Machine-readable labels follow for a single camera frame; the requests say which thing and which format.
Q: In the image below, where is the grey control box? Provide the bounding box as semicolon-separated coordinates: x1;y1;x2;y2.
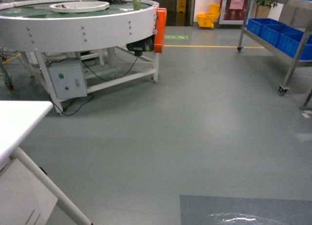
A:
48;60;87;100

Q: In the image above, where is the steel shelf cart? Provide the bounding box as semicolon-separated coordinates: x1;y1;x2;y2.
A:
237;15;312;96

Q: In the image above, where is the round white conveyor table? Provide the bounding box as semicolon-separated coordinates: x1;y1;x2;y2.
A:
0;0;160;114

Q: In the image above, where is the orange motor guard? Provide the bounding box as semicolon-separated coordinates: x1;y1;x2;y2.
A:
154;8;167;53

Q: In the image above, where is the yellow mop bucket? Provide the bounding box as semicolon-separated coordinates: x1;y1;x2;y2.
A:
197;3;221;28

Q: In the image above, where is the yellow wet floor sign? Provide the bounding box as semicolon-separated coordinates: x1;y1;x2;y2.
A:
176;0;186;13

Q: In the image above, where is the white round tray on conveyor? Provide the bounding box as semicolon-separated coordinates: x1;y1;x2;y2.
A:
49;1;110;13

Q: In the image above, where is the blue bin on cart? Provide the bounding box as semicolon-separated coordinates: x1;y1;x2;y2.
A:
247;18;284;36
260;24;303;47
277;35;312;60

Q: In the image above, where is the potted green plant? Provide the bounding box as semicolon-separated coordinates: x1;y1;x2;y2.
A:
255;0;278;18

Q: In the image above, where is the white work table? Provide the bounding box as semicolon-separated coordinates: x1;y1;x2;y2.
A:
0;100;95;225

